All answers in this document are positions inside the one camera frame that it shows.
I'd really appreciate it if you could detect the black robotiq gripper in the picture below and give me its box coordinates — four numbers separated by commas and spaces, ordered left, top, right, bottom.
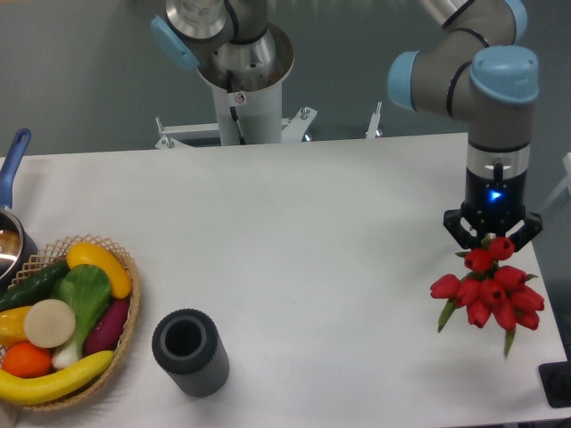
443, 169, 543, 251

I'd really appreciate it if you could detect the red tulip bouquet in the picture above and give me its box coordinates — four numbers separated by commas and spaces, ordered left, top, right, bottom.
430, 235, 545, 357

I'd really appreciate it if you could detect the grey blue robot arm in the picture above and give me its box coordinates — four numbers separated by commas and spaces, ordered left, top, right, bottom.
150, 1, 542, 250

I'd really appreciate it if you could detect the dark grey ribbed vase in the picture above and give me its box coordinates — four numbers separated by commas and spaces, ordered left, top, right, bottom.
152, 309, 230, 398

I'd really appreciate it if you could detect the black device at table edge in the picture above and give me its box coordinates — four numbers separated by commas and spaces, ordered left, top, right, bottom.
538, 361, 570, 408

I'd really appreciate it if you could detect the green bok choy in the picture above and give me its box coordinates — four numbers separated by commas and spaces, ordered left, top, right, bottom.
50, 264, 112, 370

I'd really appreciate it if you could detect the yellow squash at top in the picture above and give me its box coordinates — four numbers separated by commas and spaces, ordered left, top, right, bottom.
66, 242, 132, 299

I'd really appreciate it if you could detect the woven wicker basket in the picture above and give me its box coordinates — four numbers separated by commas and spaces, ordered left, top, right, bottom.
8, 235, 141, 411

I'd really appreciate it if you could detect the beige round disc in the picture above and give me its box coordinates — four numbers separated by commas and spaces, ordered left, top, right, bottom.
23, 299, 76, 349

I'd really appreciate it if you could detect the dark green cucumber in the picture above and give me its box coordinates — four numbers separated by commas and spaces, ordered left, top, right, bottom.
1, 259, 70, 311

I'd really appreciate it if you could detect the orange fruit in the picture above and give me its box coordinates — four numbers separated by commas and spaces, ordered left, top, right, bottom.
2, 342, 52, 378

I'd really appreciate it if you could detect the yellow bell pepper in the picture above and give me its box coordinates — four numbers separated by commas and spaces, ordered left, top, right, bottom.
0, 306, 31, 348

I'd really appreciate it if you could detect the white frame at right edge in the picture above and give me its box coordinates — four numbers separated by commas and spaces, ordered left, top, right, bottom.
538, 152, 571, 223

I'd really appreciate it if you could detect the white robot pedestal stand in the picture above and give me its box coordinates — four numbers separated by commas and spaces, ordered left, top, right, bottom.
153, 21, 385, 150

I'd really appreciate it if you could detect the blue handled saucepan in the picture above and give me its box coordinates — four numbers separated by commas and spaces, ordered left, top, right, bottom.
1, 128, 37, 294

